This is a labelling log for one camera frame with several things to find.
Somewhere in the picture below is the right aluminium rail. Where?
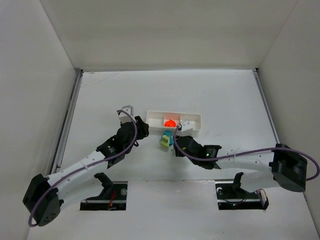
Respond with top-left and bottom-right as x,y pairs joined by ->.
252,68 -> 281,144

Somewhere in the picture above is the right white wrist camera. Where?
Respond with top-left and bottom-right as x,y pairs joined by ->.
177,120 -> 193,134

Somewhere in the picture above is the left aluminium rail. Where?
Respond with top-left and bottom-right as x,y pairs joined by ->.
48,68 -> 84,174

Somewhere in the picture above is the teal green lego stack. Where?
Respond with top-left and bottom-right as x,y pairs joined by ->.
160,130 -> 174,149

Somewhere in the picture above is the aluminium rail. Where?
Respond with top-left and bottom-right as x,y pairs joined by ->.
48,68 -> 84,174
252,68 -> 281,144

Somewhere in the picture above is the orange round lego piece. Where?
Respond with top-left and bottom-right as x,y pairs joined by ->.
164,119 -> 177,128

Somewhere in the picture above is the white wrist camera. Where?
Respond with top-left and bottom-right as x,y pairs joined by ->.
177,120 -> 193,134
117,105 -> 134,124

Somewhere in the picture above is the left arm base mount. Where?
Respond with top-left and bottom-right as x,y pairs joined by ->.
79,173 -> 128,211

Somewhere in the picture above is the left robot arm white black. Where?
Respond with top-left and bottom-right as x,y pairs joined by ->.
22,116 -> 149,227

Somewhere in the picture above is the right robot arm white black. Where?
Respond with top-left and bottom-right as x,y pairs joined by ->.
173,136 -> 308,193

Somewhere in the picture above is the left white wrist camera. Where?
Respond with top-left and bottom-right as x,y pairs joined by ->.
117,105 -> 134,124

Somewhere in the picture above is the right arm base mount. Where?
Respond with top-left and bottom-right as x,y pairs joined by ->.
215,172 -> 270,211

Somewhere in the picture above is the white three-compartment tray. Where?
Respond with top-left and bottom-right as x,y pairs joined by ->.
146,110 -> 202,135

